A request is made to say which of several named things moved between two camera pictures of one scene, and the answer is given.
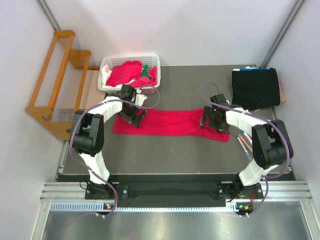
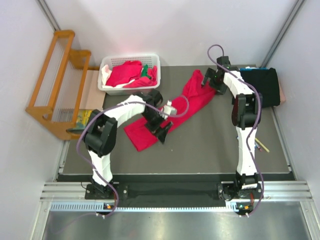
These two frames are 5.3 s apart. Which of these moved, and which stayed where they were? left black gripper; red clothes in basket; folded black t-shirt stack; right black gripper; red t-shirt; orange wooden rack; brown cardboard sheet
Moved: red t-shirt; left black gripper; right black gripper
Stayed: folded black t-shirt stack; orange wooden rack; brown cardboard sheet; red clothes in basket
